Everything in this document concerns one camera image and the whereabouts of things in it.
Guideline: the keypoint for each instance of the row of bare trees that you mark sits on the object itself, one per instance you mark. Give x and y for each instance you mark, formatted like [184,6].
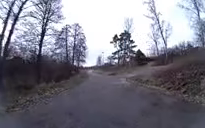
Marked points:
[42,36]

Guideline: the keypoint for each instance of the tall pine trees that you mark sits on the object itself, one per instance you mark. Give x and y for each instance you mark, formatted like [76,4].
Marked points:
[125,43]

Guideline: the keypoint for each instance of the brown bare bushes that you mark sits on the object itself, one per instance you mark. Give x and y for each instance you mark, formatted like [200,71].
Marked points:
[190,55]

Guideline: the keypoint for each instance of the bare tree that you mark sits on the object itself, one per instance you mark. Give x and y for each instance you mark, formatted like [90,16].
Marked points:
[162,36]
[201,30]

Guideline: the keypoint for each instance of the pale side path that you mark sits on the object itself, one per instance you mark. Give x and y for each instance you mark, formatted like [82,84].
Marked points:
[150,70]

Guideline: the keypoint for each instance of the leaf-strewn grass verge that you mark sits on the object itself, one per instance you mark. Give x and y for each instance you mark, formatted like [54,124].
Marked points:
[40,95]

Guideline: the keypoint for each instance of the dry grass slope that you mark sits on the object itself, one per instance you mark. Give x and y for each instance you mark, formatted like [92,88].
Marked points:
[186,81]

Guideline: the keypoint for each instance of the dark fence with hedge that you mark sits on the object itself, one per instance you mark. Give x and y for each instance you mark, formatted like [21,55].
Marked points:
[30,71]

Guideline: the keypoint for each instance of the grey asphalt path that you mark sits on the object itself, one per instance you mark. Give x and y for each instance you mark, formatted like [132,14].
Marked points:
[103,103]

